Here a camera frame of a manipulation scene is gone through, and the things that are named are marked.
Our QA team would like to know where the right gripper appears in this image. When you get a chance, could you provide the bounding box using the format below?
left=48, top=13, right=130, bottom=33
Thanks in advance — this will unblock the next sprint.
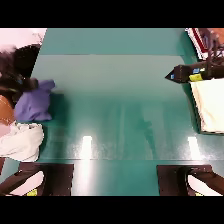
left=164, top=64, right=192, bottom=84

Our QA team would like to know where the purple T-shirt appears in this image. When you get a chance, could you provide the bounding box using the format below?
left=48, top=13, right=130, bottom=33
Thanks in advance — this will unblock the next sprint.
left=13, top=79, right=57, bottom=123

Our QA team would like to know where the dark red garment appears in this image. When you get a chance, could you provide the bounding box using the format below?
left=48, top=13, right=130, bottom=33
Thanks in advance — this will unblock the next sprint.
left=191, top=28, right=211, bottom=58

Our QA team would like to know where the white striped garment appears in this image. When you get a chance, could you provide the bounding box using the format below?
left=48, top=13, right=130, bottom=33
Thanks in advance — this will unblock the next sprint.
left=184, top=28, right=209, bottom=62

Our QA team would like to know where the orange garment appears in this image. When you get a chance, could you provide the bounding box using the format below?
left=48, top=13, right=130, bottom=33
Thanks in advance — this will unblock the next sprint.
left=0, top=94, right=16, bottom=127

